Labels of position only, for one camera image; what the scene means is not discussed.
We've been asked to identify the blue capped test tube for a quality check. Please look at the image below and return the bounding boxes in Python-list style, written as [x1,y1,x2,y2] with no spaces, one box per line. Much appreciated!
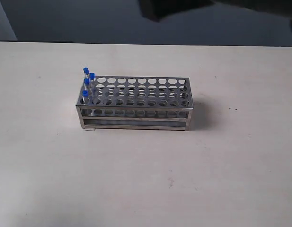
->
[82,90,89,104]
[89,72,96,97]
[83,67,89,78]
[84,78,90,92]

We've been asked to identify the stainless steel test tube rack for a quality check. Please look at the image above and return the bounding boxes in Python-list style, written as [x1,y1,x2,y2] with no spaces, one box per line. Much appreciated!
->
[76,75,194,131]

